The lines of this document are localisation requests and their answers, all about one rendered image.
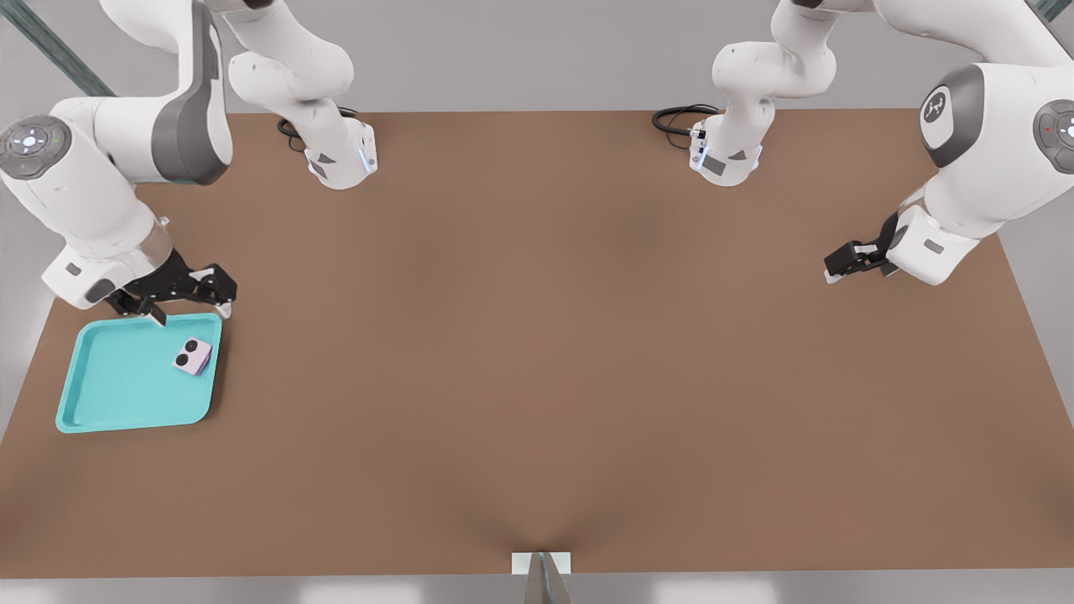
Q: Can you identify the pale lilac phone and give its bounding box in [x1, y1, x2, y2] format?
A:
[173, 337, 213, 377]

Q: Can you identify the pale blue-green tray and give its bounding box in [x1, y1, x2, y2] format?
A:
[55, 313, 224, 435]

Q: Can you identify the black cable loop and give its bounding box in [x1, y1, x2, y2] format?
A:
[276, 107, 360, 154]
[652, 104, 723, 151]

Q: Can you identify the silver frame post with foot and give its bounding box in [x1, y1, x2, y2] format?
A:
[512, 551, 573, 604]

